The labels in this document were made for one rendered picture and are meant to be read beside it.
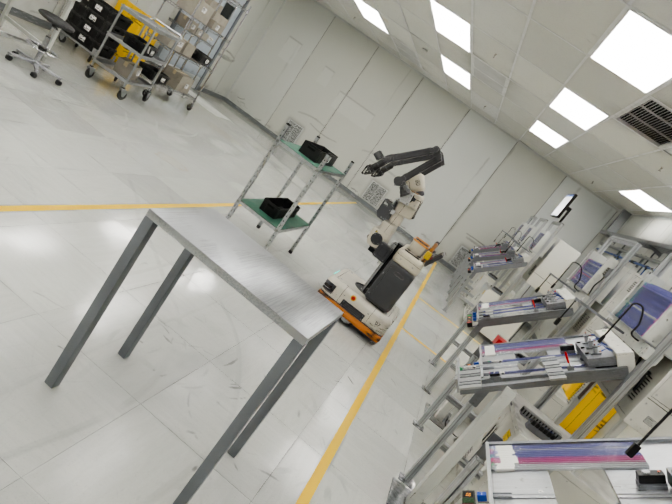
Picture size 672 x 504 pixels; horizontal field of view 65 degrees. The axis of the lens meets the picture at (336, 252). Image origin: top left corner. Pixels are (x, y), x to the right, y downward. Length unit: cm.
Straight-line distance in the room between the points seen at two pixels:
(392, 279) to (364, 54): 846
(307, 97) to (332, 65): 88
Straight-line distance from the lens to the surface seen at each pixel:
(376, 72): 1214
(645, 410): 314
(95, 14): 815
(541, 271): 765
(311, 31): 1272
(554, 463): 213
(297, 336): 170
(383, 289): 440
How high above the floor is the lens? 144
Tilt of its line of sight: 13 degrees down
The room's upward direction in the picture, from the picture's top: 36 degrees clockwise
